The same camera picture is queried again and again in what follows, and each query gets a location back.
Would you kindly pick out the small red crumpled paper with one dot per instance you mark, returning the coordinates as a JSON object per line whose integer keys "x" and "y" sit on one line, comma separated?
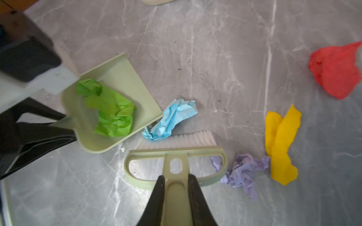
{"x": 334, "y": 68}

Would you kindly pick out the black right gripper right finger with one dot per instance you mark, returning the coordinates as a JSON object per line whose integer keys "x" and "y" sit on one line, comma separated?
{"x": 200, "y": 212}

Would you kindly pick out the yellow folded paper scrap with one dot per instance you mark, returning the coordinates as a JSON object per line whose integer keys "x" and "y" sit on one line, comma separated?
{"x": 280, "y": 133}

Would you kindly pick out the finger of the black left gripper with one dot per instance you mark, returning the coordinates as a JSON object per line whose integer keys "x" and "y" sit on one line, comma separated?
{"x": 26, "y": 142}
{"x": 9, "y": 118}

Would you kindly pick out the cream trash bin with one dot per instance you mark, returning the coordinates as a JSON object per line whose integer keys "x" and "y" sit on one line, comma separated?
{"x": 155, "y": 2}

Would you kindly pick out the green hand brush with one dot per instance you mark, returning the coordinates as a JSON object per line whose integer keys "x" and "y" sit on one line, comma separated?
{"x": 175, "y": 151}

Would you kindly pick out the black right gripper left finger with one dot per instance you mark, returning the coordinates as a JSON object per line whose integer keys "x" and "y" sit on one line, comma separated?
{"x": 152, "y": 215}

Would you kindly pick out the green paper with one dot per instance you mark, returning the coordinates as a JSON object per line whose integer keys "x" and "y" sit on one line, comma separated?
{"x": 115, "y": 112}

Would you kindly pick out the green dustpan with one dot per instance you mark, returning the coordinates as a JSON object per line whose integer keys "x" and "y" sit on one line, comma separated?
{"x": 118, "y": 74}

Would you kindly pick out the cyan crumpled paper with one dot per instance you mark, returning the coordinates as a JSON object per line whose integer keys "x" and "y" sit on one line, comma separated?
{"x": 177, "y": 111}

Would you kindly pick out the lilac crumpled paper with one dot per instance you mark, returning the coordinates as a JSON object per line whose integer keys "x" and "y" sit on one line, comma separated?
{"x": 242, "y": 172}

